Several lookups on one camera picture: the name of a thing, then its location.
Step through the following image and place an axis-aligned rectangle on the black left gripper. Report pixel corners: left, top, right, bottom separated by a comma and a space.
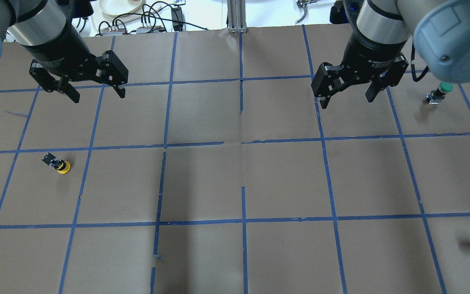
22, 22, 129, 103

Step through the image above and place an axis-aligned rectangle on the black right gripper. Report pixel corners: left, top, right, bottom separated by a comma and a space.
311, 32, 408, 109

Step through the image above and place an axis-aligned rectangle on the yellow push button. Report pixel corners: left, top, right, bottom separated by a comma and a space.
42, 153, 71, 174

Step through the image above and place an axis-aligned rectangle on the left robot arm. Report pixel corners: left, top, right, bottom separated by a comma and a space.
0, 0, 129, 103

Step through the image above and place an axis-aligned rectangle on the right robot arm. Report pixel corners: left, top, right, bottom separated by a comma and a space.
311, 0, 470, 109

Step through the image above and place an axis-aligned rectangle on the green push button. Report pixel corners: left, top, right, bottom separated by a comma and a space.
426, 82, 454, 105

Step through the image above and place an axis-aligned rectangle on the power strip with plugs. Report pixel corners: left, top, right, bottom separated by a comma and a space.
100, 26, 166, 36

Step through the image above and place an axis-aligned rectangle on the beige plate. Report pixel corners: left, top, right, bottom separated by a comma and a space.
98, 0, 143, 16

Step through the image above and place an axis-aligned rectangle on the black power adapter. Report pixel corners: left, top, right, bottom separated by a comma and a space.
171, 6, 184, 31

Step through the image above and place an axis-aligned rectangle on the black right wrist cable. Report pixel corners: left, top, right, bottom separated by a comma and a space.
410, 41, 430, 83

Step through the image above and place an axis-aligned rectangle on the aluminium frame post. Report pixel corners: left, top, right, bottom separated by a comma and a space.
227, 0, 248, 33

